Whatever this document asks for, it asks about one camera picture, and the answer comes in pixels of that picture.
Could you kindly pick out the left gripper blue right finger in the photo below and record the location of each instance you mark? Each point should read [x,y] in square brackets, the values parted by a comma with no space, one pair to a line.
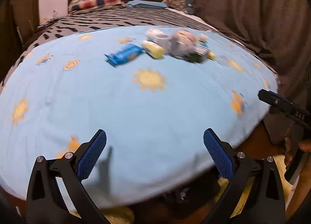
[266,201]

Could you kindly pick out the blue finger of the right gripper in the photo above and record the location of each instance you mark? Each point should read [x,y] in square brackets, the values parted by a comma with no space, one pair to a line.
[277,103]

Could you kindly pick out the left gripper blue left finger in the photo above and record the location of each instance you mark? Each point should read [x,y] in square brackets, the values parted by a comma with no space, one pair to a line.
[44,201]

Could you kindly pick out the dark green card box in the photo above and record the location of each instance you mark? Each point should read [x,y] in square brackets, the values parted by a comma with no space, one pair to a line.
[199,54]

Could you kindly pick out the grey plush doll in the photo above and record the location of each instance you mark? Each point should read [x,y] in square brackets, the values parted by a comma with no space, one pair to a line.
[183,43]

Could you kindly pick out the yellow white lotion bottle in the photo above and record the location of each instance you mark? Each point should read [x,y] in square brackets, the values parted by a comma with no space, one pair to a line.
[153,49]

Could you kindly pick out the blue snack wrapper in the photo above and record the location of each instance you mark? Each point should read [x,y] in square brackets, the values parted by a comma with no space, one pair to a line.
[126,54]

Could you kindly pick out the white paper cup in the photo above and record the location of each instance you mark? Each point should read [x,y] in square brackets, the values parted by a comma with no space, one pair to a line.
[163,41]

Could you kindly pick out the person's right hand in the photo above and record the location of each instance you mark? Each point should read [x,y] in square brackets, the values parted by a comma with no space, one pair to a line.
[292,144]

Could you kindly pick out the brown curtain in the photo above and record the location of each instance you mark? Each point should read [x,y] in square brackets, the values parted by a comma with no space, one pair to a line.
[278,31]

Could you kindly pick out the small white jar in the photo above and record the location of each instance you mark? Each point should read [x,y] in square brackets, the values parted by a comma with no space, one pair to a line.
[203,38]

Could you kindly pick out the light blue cartoon sheet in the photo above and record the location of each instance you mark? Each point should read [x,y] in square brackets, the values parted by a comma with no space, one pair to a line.
[154,112]

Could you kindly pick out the light blue pillow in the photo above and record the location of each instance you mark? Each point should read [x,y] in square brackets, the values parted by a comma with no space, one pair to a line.
[146,4]

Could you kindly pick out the grey black patterned blanket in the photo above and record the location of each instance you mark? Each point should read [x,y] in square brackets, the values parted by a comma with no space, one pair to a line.
[116,19]

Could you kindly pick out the wooden nightstand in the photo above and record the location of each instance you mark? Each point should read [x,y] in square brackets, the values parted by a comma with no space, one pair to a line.
[42,25]

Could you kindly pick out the plaid red blue pillow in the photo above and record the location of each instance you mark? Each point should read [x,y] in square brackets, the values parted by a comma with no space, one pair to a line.
[85,6]

